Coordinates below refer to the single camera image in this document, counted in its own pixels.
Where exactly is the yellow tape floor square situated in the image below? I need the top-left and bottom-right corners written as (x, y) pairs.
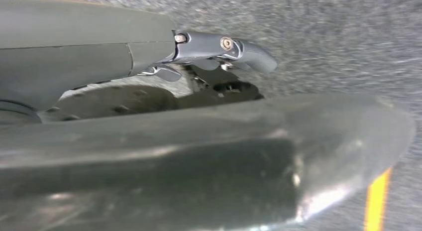
top-left (363, 167), bottom-right (394, 231)

